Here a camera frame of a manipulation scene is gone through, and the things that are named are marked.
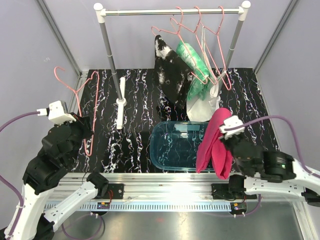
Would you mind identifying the magenta pink trousers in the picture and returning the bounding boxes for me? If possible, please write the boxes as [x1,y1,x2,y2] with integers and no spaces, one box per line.
[195,107,233,180]

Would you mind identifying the pink wire hanger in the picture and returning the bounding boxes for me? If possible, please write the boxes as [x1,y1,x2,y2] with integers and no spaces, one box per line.
[53,66,100,157]
[151,6,208,85]
[170,6,215,85]
[200,5,232,91]

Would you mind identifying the green white tie-dye trousers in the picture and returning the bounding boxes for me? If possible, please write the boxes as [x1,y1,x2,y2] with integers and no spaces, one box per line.
[176,41,211,101]

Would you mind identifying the black white patterned trousers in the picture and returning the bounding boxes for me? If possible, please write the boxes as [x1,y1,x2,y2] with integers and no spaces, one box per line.
[153,34,193,109]

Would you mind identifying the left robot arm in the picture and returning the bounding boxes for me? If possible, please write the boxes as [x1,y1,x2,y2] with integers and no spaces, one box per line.
[0,113,109,240]

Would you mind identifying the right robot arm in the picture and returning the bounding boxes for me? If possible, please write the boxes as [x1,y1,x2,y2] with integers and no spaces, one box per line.
[219,134,320,207]

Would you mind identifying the white grey clothes rack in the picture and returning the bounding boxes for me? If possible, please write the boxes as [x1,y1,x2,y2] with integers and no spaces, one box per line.
[93,0,251,130]

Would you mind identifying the black marble pattern mat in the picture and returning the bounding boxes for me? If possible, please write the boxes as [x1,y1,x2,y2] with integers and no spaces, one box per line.
[71,68,279,173]

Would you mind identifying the blue transparent plastic bin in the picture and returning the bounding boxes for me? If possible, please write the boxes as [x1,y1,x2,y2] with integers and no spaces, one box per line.
[149,121,213,173]

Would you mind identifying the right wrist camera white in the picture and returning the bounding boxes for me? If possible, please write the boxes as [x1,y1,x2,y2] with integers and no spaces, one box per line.
[219,115,245,140]

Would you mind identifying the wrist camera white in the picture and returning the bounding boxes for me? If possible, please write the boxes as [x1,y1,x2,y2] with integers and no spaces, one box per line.
[219,115,245,140]
[36,100,76,125]

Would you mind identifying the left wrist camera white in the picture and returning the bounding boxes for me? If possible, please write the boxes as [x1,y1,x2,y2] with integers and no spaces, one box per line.
[36,100,76,125]

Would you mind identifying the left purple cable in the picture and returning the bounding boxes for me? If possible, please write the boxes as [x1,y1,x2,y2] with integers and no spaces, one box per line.
[0,111,41,240]

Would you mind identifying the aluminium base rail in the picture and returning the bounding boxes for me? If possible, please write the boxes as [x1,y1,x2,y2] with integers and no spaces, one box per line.
[44,171,306,213]

